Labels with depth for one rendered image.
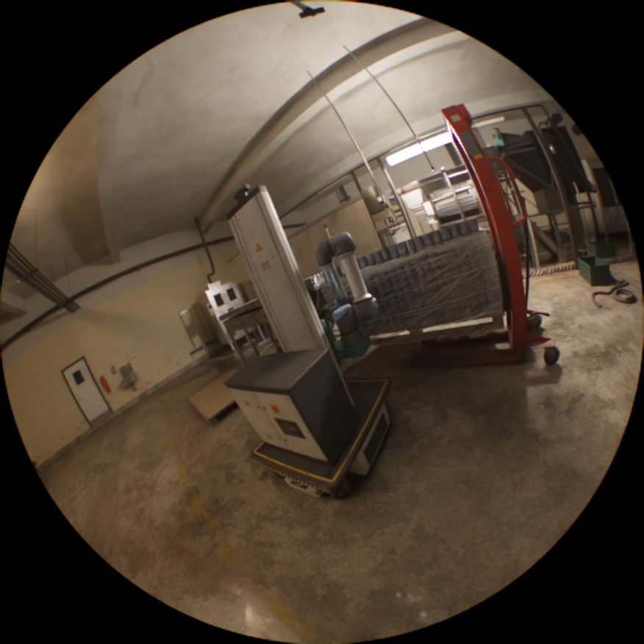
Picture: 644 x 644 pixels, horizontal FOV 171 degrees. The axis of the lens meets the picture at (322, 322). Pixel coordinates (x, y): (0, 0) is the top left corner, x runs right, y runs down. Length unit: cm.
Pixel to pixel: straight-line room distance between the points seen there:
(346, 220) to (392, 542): 492
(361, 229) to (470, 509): 461
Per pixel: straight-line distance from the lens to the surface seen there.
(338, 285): 137
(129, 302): 798
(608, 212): 793
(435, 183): 467
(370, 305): 121
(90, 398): 823
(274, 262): 121
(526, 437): 154
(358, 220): 472
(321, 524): 140
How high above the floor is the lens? 120
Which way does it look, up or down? 13 degrees down
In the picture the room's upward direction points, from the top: 22 degrees counter-clockwise
